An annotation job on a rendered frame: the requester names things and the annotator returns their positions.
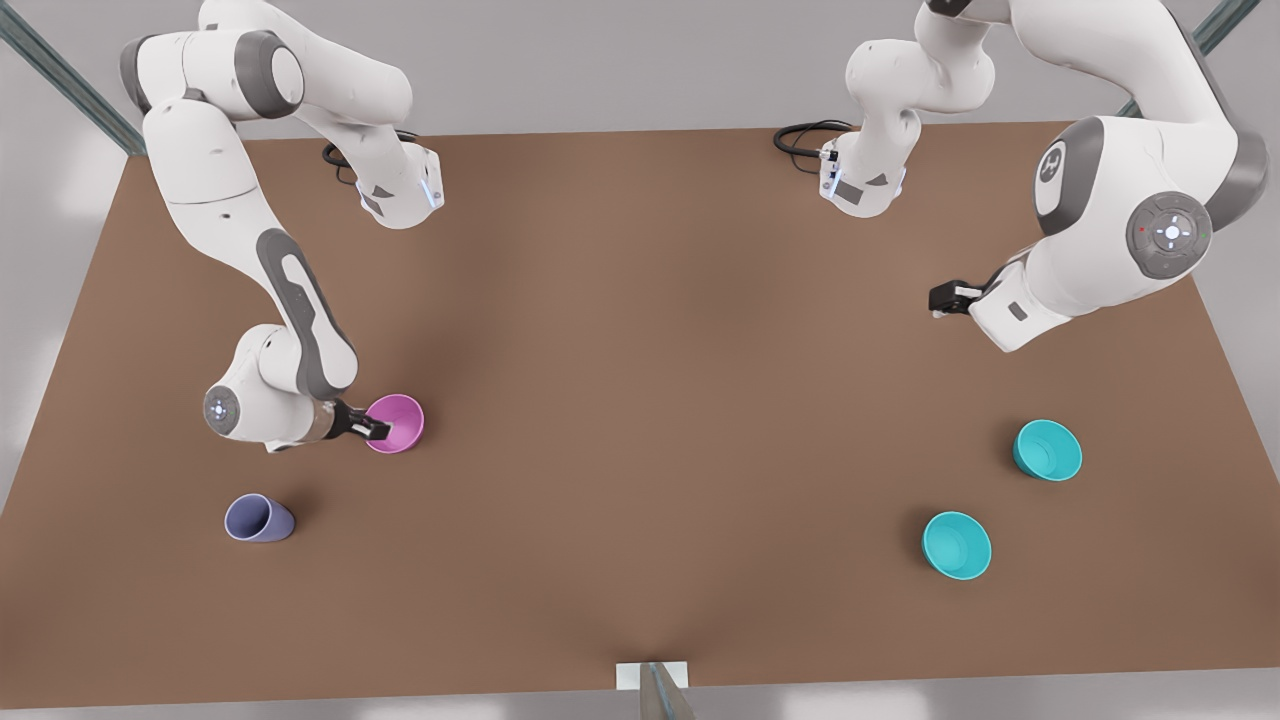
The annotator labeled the pink bowl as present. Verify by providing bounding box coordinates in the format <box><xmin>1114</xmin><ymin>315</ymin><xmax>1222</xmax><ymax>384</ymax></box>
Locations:
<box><xmin>364</xmin><ymin>394</ymin><xmax>425</xmax><ymax>455</ymax></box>

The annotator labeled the teal bowl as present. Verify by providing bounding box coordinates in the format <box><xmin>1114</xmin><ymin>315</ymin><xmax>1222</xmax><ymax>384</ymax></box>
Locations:
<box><xmin>1012</xmin><ymin>419</ymin><xmax>1083</xmax><ymax>483</ymax></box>
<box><xmin>921</xmin><ymin>511</ymin><xmax>993</xmax><ymax>582</ymax></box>

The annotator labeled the purple cup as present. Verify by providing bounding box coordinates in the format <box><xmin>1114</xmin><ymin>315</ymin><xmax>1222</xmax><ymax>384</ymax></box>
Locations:
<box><xmin>224</xmin><ymin>493</ymin><xmax>297</xmax><ymax>544</ymax></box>

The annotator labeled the black cable loop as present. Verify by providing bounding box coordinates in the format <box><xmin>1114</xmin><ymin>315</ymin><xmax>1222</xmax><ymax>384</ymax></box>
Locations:
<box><xmin>322</xmin><ymin>129</ymin><xmax>422</xmax><ymax>185</ymax></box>
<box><xmin>773</xmin><ymin>120</ymin><xmax>856</xmax><ymax>175</ymax></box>

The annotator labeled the silver frame post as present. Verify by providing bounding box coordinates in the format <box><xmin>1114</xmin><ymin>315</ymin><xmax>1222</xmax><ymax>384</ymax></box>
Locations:
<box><xmin>615</xmin><ymin>661</ymin><xmax>697</xmax><ymax>720</ymax></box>
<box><xmin>1117</xmin><ymin>0</ymin><xmax>1263</xmax><ymax>119</ymax></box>
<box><xmin>0</xmin><ymin>8</ymin><xmax>147</xmax><ymax>157</ymax></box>

